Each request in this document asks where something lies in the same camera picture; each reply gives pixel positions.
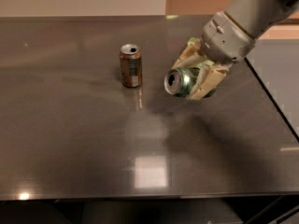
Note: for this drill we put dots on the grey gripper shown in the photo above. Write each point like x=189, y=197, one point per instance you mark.
x=226, y=38

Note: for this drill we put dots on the green soda can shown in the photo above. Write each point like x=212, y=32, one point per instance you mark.
x=180, y=81

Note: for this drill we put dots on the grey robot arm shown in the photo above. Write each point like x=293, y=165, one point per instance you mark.
x=255, y=17

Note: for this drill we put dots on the brown soda can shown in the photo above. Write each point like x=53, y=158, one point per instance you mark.
x=131, y=65

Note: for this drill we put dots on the green chip bag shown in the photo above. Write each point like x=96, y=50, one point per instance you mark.
x=195, y=43

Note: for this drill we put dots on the grey side table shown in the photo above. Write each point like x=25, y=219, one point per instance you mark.
x=276, y=62

